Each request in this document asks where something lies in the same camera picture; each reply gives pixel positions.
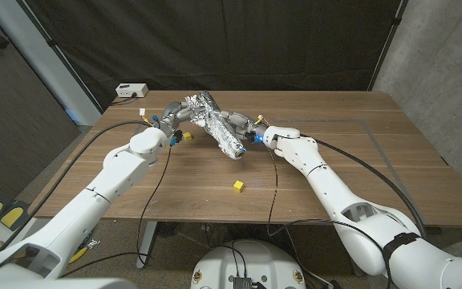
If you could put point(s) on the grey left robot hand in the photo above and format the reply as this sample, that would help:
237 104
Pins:
171 114

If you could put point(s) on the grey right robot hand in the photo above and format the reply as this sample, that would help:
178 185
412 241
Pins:
251 130

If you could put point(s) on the aluminum foil wrap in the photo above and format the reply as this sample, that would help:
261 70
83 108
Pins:
215 124

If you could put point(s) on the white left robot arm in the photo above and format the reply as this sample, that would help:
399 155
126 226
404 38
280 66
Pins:
106 180

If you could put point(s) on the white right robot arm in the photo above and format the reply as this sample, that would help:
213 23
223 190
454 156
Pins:
335 192

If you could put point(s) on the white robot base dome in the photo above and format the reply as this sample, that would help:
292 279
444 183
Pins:
251 257

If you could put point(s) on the yellow foam cube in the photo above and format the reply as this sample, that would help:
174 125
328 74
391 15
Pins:
188 137
238 186

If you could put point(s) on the white power strip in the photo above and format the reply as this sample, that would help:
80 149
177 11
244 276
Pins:
131 90

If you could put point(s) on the black fabric backdrop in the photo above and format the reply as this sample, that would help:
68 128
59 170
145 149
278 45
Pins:
215 40

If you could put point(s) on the white table leg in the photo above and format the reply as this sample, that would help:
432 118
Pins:
147 245

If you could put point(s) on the grey tape strip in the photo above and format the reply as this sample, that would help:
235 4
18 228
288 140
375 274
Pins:
387 158

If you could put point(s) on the backdrop stand pole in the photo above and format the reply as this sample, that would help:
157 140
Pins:
50 42
396 21

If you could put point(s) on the grey finned module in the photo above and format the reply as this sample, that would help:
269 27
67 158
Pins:
242 283

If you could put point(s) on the dark wooden door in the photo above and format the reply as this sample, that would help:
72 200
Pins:
14 120

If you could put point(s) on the teal and yellow tool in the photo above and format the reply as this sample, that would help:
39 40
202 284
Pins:
78 253

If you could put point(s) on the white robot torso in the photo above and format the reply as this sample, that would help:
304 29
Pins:
54 284

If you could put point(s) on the pale grey door frame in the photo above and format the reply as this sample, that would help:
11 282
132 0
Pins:
42 56

